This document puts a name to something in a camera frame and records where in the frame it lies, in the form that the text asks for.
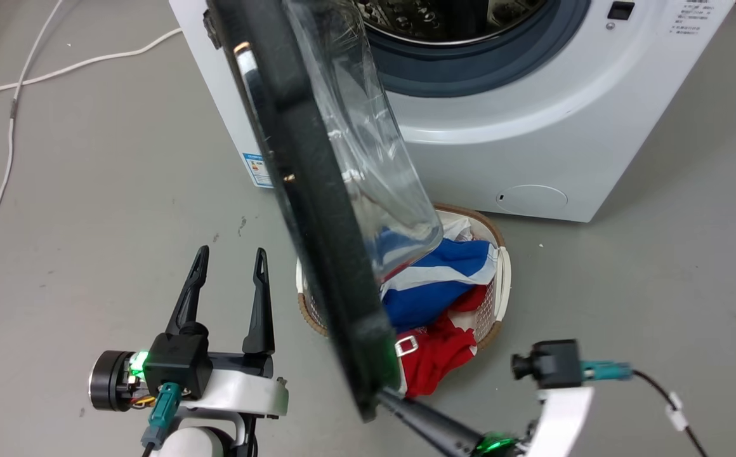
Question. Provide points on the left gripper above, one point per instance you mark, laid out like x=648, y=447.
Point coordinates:
x=241, y=393

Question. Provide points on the white cloth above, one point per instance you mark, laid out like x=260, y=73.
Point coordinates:
x=457, y=227

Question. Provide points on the blue and white garment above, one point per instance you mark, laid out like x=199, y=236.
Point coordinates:
x=438, y=289

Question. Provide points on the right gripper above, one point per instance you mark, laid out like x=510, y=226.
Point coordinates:
x=561, y=419

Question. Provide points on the white front-load washing machine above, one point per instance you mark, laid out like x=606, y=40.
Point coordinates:
x=533, y=146

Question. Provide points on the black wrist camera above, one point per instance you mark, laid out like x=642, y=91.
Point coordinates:
x=552, y=363
x=177, y=362

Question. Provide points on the blue energy label sticker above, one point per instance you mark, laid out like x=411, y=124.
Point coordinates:
x=257, y=170

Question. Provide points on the black glass washing machine door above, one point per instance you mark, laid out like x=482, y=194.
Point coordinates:
x=317, y=222

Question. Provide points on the steel washing machine drum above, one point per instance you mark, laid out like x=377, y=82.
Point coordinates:
x=444, y=19

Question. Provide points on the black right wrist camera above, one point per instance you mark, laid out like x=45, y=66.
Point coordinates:
x=552, y=363

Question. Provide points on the grey rubber door gasket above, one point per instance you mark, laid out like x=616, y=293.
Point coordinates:
x=501, y=70

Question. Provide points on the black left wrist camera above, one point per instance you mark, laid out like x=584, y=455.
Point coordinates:
x=177, y=362

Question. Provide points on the red garment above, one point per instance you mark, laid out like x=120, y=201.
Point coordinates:
x=441, y=355

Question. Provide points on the round white filter cover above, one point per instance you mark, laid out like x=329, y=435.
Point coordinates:
x=533, y=199

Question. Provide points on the woven laundry basket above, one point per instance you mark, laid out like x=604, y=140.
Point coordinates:
x=502, y=285

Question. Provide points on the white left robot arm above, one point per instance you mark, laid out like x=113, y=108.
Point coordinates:
x=193, y=444

